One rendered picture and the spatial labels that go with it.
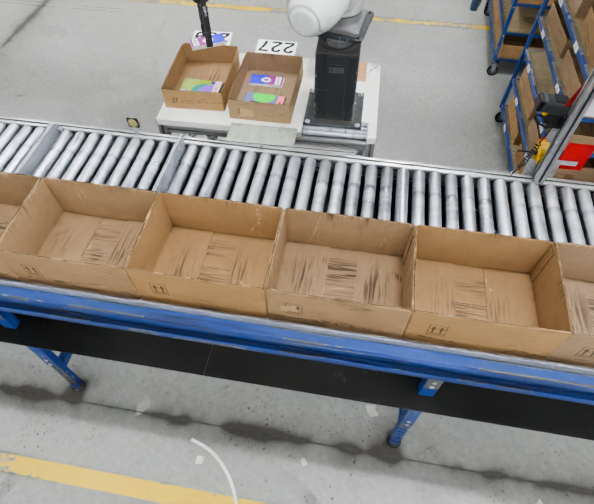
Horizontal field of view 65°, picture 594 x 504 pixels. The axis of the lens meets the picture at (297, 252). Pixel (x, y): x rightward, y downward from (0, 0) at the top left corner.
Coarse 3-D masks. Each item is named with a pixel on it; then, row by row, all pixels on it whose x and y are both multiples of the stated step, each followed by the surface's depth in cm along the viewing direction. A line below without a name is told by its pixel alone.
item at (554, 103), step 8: (544, 96) 164; (552, 96) 164; (560, 96) 164; (536, 104) 166; (544, 104) 163; (552, 104) 163; (560, 104) 163; (544, 112) 166; (552, 112) 165; (560, 112) 164; (544, 120) 170; (552, 120) 169
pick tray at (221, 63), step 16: (208, 48) 230; (224, 48) 229; (176, 64) 224; (192, 64) 234; (208, 64) 234; (224, 64) 234; (176, 80) 225; (208, 80) 226; (224, 80) 226; (176, 96) 210; (192, 96) 209; (208, 96) 208; (224, 96) 211
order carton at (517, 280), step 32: (416, 256) 147; (448, 256) 144; (480, 256) 142; (512, 256) 139; (544, 256) 136; (416, 288) 141; (448, 288) 141; (480, 288) 142; (512, 288) 141; (544, 288) 134; (416, 320) 122; (448, 320) 119; (480, 320) 117; (512, 320) 135; (544, 320) 131; (512, 352) 128; (544, 352) 125
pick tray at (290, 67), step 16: (256, 64) 229; (272, 64) 228; (288, 64) 226; (240, 80) 220; (288, 80) 226; (240, 96) 219; (288, 96) 219; (240, 112) 207; (256, 112) 206; (272, 112) 204; (288, 112) 203
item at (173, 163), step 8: (176, 144) 192; (184, 144) 200; (176, 152) 192; (184, 152) 201; (168, 160) 186; (176, 160) 193; (168, 168) 186; (176, 168) 194; (168, 176) 187; (160, 184) 180; (168, 184) 188; (160, 192) 182
